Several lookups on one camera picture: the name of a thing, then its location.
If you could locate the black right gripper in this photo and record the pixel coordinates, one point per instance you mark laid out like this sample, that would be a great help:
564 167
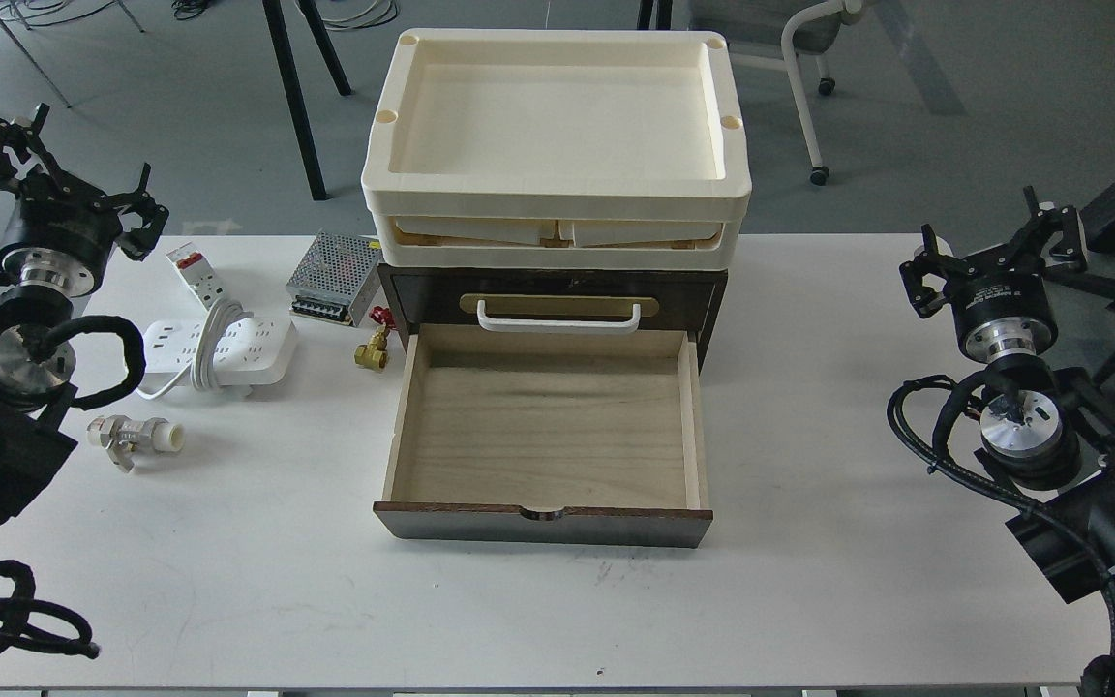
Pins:
1000 305

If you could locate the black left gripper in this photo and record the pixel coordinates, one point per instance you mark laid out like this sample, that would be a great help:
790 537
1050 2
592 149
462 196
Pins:
52 227

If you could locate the white power strip with cable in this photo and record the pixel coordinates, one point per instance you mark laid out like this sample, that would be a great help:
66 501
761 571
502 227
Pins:
229 348

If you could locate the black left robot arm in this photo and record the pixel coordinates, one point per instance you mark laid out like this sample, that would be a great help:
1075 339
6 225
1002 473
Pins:
52 361

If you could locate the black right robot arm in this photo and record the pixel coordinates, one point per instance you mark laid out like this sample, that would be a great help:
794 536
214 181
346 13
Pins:
1016 431

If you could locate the dark wooden cabinet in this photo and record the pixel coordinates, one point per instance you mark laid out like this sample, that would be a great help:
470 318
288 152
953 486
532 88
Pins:
436 308

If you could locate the white red circuit breaker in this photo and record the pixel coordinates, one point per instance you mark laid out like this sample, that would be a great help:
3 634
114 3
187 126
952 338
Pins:
198 274

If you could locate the white silver pipe valve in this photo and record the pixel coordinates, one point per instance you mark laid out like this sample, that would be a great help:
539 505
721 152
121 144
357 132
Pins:
122 437

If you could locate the silver metal power supply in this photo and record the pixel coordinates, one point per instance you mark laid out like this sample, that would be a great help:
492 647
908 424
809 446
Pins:
336 280

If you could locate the black table legs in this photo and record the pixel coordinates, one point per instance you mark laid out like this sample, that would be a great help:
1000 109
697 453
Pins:
280 39

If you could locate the white office chair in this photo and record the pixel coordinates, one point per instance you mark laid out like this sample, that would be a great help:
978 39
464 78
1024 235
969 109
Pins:
775 35

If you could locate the cream plastic tray lower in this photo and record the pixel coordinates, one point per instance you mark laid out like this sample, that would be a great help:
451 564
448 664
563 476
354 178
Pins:
540 243

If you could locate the cream plastic tray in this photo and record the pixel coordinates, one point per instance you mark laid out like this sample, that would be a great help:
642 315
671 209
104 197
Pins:
564 124
540 243

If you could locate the cream plastic tray top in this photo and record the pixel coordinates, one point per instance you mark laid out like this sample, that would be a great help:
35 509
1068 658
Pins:
564 124

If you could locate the open wooden drawer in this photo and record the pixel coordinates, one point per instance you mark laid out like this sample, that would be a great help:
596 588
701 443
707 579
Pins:
549 438

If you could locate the brass valve red handle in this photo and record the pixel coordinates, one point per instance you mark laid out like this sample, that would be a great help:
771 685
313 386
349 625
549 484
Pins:
374 354

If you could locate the white drawer handle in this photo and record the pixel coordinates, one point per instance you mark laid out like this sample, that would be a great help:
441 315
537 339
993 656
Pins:
576 327

